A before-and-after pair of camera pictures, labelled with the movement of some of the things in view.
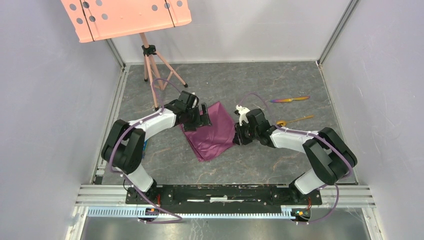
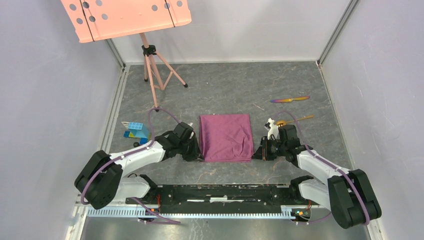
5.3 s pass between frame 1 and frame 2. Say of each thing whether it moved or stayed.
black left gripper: moved
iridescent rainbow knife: stayed
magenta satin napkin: moved
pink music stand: stayed
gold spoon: stayed
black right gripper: moved
